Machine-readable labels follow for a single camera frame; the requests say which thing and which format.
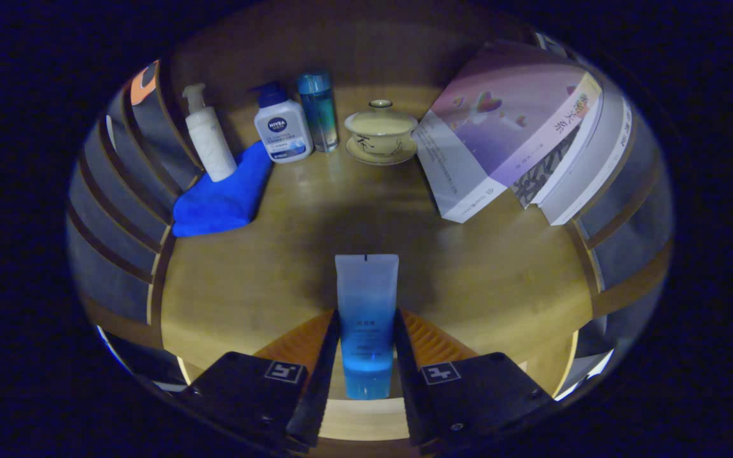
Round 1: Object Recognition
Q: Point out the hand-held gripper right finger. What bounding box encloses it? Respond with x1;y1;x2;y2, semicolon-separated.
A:
393;309;558;454

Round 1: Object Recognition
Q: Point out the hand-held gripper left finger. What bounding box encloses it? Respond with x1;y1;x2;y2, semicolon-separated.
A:
176;310;342;454

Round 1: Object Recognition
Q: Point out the blue translucent tube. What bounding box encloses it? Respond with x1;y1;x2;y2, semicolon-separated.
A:
335;254;400;401

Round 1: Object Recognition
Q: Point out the wooden countertop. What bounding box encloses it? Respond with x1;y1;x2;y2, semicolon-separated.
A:
160;83;596;443

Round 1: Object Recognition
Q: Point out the wooden cabinet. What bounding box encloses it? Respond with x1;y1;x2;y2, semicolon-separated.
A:
67;3;673;446

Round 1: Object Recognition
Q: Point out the blue cloth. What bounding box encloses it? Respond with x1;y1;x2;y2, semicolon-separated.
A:
172;141;274;238

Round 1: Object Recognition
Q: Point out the white bottle with blue cap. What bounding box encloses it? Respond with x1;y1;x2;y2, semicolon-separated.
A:
251;81;314;165

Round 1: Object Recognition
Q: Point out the black patterned book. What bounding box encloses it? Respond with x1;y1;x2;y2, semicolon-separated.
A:
512;124;583;209

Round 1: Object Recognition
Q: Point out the beige lidded teacup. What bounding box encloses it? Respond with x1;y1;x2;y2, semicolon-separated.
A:
344;99;419;167

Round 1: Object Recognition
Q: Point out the white pump bottle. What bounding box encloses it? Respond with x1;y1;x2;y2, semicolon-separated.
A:
182;83;239;183

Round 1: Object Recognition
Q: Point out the teal transparent bottle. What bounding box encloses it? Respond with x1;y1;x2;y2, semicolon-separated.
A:
297;70;340;153

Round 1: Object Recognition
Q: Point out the purple and white book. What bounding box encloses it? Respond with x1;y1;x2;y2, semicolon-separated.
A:
412;41;604;224

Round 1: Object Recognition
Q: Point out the white book with black lettering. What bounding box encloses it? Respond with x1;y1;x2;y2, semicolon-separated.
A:
540;95;633;226

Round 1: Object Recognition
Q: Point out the plain white book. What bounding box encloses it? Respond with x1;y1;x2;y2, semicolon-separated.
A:
529;83;609;207

